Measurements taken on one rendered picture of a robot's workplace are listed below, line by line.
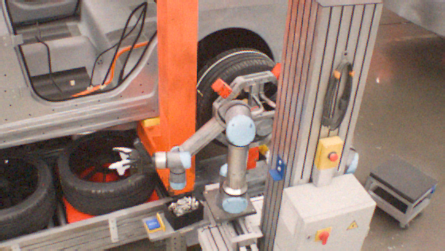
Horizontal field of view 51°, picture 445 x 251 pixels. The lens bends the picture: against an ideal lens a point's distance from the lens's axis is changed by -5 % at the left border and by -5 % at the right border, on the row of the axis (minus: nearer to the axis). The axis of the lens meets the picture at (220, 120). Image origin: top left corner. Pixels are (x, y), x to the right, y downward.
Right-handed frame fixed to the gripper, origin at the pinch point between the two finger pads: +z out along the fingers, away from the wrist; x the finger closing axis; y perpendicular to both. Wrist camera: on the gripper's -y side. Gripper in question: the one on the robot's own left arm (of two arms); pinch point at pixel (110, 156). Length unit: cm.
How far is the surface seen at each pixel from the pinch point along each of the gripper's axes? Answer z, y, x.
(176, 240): -28, 86, 42
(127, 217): 2, 81, 59
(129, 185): 1, 65, 70
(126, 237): 4, 98, 60
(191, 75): -37, -17, 51
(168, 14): -26, -52, 42
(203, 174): -47, 72, 92
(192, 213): -38, 64, 41
